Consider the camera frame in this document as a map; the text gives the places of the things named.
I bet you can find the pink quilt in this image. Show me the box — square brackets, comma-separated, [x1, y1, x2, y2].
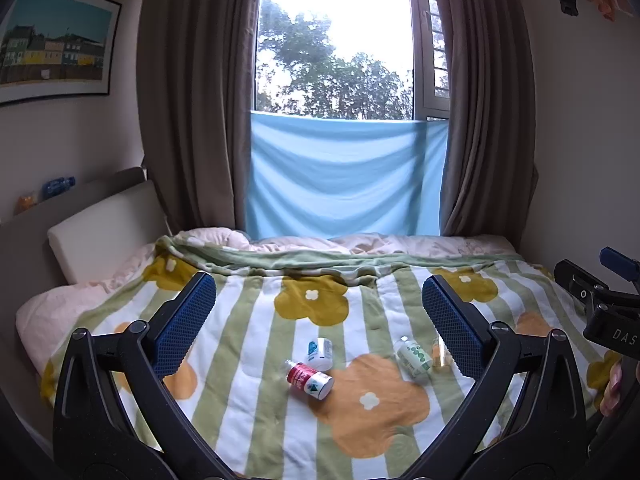
[169, 227, 517, 257]

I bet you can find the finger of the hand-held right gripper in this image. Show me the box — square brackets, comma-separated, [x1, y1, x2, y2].
[553, 258, 618, 313]
[599, 246, 640, 283]

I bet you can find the clear glass cup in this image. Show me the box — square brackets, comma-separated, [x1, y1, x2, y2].
[431, 337, 453, 369]

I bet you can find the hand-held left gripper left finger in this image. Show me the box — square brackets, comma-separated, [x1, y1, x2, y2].
[52, 271, 217, 456]

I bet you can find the red label white bottle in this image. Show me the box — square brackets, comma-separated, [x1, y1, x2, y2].
[284, 359, 335, 401]

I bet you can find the person's right hand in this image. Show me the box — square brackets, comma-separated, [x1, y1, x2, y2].
[599, 360, 624, 417]

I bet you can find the framed houses wall poster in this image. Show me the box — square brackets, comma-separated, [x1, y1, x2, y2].
[0, 0, 123, 107]

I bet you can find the floral striped blanket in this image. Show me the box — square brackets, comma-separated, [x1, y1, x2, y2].
[39, 235, 622, 480]

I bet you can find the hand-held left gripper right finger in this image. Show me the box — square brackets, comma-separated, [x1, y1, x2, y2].
[421, 274, 587, 443]

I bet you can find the pale pink pillow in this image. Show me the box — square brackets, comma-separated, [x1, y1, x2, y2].
[15, 242, 160, 377]

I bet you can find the brown curtain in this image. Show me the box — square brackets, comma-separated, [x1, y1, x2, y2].
[135, 0, 265, 237]
[429, 0, 540, 239]

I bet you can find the blue label white bottle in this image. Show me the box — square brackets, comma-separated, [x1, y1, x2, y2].
[305, 337, 335, 373]

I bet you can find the green label white bottle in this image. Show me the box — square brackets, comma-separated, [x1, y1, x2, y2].
[394, 337, 434, 379]

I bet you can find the blue plastic bottle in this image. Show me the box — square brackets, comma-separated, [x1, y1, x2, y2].
[42, 175, 77, 200]

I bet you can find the cream headboard cushion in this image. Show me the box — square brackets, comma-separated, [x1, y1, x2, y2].
[47, 179, 169, 284]

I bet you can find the white window frame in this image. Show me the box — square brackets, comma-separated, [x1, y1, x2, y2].
[402, 0, 452, 124]

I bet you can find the light blue cloth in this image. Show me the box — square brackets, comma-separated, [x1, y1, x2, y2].
[243, 111, 450, 240]

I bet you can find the grey headboard shelf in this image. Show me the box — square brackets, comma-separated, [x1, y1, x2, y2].
[0, 166, 151, 376]

